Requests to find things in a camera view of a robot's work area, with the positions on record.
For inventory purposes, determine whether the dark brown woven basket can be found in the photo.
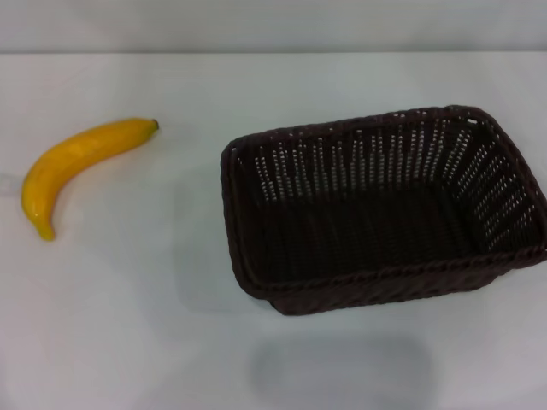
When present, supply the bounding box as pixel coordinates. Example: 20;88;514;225
220;106;547;318

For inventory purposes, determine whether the yellow banana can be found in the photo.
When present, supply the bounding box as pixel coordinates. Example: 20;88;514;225
21;117;161;243

